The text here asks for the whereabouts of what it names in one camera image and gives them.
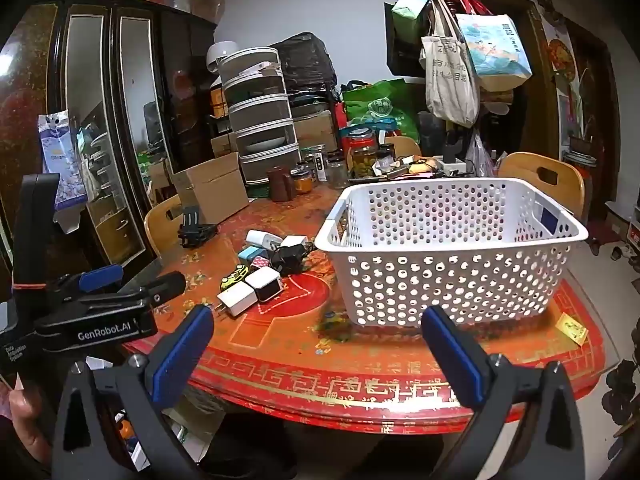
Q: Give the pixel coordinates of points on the white stacked storage drawers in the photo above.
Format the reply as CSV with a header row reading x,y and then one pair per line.
x,y
260,110

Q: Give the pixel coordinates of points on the blue and white packet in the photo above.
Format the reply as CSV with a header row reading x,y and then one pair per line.
x,y
62,160

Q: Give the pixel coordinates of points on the beige canvas tote bag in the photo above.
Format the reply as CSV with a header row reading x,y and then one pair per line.
x,y
450,80

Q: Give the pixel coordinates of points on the yellow toy car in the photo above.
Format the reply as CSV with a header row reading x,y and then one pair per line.
x,y
235,275

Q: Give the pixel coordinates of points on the empty glass jar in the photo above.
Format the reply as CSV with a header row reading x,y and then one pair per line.
x,y
337,174

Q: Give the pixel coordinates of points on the open cardboard box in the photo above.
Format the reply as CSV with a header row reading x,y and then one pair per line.
x,y
212,187

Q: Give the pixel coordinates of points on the yellow paper card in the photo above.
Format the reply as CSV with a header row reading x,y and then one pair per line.
x,y
570,329

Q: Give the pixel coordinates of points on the orange-filled glass jar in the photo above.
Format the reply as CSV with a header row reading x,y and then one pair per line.
x,y
302,182

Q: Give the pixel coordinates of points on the teal charger cube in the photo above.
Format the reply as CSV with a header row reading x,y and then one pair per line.
x,y
247,255

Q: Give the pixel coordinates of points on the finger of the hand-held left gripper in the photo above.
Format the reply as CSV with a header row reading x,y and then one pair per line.
x,y
102,276
165,287

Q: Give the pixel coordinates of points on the white plastic bag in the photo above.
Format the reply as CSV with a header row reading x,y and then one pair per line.
x,y
480,156

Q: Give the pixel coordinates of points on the black plastic-wrapped bundle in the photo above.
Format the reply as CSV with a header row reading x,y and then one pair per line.
x,y
305,60

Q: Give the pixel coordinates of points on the wooden chair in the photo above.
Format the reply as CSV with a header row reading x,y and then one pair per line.
x,y
520,170
157,225
402,145

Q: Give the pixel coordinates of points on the dark wooden wardrobe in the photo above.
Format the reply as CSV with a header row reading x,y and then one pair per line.
x,y
45,85

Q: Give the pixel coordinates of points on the large glass pickle jar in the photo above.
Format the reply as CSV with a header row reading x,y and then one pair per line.
x,y
362,157

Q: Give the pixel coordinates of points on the white and black charger cube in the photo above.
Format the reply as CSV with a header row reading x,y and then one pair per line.
x,y
265,284

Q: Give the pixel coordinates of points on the green wrapped package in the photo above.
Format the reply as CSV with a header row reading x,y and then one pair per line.
x,y
410,7

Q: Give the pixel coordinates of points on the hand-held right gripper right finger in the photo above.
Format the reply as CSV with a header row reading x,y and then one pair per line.
x,y
455,360

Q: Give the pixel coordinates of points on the person's left hand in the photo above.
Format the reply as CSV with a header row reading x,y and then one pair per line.
x,y
25,430

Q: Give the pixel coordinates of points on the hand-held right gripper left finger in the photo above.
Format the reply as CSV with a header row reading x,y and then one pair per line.
x,y
182,355

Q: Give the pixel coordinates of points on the small dark-lidded jar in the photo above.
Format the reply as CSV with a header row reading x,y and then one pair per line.
x,y
386,157

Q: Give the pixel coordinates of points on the white bottle with black label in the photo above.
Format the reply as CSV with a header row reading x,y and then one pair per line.
x,y
321,167

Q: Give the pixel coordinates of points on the green shopping bag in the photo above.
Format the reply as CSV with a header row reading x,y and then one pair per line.
x,y
380,102

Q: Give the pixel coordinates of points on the small pink packet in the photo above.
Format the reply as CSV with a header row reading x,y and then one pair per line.
x,y
261,262

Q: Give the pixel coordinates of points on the white plug charger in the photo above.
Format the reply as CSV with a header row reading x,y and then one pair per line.
x,y
236,300
295,241
260,238

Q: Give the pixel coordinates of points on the white perforated plastic basket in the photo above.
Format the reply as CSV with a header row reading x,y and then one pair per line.
x,y
450,240

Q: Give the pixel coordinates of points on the brown cardboard box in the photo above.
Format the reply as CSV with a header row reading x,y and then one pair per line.
x,y
315,132

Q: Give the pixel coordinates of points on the blue illustrated tote bag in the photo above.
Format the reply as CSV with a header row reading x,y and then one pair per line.
x,y
492,50

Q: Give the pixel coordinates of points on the black phone stand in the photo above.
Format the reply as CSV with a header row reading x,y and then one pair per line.
x,y
195,230

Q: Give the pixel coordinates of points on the white round container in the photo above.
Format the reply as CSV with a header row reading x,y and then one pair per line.
x,y
222,55

